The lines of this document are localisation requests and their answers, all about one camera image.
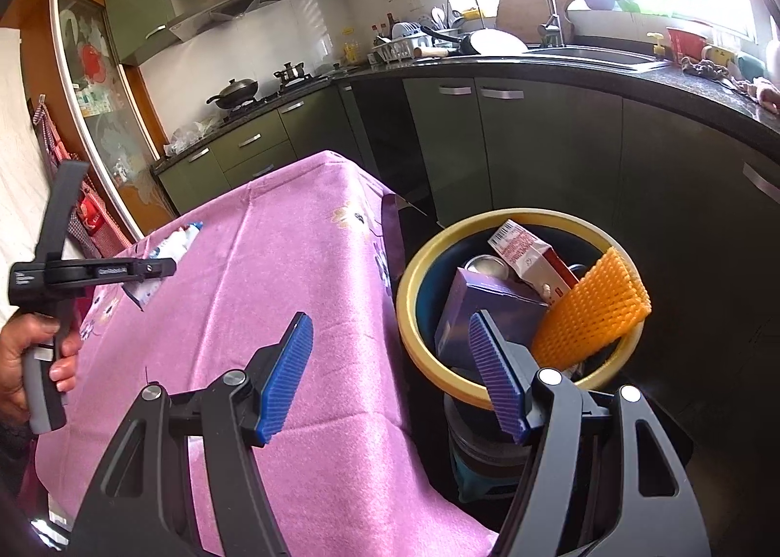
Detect white blue yogurt pouch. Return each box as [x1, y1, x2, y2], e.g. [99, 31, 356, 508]
[123, 221, 204, 310]

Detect purple cardboard box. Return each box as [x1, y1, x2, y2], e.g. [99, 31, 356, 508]
[432, 266, 551, 375]

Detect red white milk carton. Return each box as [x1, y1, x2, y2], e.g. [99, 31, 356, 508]
[488, 220, 579, 305]

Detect orange foam fruit net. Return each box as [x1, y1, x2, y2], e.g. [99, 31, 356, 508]
[530, 247, 652, 371]

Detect red Coca-Cola can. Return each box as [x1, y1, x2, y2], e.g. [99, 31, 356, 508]
[464, 255, 513, 281]

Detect yellow-rimmed black trash bin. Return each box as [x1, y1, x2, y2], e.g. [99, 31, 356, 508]
[395, 208, 616, 509]

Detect steel kitchen sink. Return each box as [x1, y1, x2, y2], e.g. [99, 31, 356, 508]
[525, 46, 669, 72]

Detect person's left hand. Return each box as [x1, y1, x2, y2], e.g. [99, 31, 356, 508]
[0, 313, 82, 425]

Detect red checked apron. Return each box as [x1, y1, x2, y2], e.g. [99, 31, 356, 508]
[28, 95, 131, 259]

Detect white hanging cloth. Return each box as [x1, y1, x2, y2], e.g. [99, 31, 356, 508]
[0, 29, 49, 322]

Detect pink floral tablecloth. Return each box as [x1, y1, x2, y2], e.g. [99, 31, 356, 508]
[36, 152, 494, 556]

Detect glass sliding door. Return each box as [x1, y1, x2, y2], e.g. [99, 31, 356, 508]
[49, 0, 176, 240]

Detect white plastic bag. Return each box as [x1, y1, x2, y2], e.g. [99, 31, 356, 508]
[164, 115, 222, 158]

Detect black wok with lid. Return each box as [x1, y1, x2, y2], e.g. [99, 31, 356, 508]
[206, 78, 259, 111]

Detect green lower drawer cabinet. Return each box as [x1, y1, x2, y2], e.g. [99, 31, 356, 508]
[154, 79, 377, 214]

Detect small steel pot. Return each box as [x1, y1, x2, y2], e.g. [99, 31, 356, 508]
[273, 61, 312, 88]

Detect dark lower counter cabinets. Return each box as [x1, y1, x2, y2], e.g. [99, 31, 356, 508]
[348, 64, 779, 470]

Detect black frying pan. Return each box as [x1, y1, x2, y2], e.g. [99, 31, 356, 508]
[419, 24, 529, 58]

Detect wooden rolling pin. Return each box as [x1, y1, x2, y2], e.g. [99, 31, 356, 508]
[412, 46, 453, 59]

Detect white dish rack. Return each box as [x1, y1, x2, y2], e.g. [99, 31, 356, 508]
[368, 22, 456, 64]

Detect wooden cutting board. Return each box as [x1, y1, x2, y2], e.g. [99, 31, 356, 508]
[496, 0, 574, 46]

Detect red mug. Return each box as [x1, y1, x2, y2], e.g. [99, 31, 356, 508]
[666, 27, 709, 65]

